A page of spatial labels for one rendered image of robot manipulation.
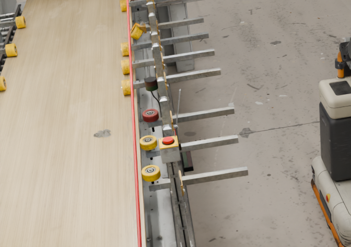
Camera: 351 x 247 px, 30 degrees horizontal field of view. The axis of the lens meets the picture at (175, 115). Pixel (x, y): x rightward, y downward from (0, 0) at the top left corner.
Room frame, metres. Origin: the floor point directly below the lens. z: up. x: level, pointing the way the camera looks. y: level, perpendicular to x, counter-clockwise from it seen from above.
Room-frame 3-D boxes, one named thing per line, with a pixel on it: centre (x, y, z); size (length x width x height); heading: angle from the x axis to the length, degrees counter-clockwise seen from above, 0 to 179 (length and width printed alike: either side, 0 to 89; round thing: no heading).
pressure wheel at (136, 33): (3.83, 0.16, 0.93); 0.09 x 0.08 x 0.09; 90
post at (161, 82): (2.79, 0.04, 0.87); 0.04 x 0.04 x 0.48; 0
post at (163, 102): (2.54, 0.04, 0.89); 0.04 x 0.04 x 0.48; 0
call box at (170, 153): (2.03, 0.04, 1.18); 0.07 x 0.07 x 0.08; 0
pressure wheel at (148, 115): (2.83, 0.12, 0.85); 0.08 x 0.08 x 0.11
